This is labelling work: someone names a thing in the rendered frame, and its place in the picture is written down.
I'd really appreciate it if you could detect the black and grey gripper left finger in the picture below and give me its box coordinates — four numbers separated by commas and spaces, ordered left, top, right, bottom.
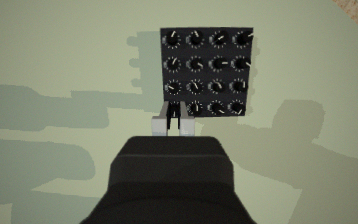
151, 101, 171, 136

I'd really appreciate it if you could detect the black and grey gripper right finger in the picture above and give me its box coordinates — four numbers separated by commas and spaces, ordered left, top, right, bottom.
178, 101, 195, 136

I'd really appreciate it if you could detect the black knob box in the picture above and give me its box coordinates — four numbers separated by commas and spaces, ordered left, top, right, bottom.
160, 27, 253, 118

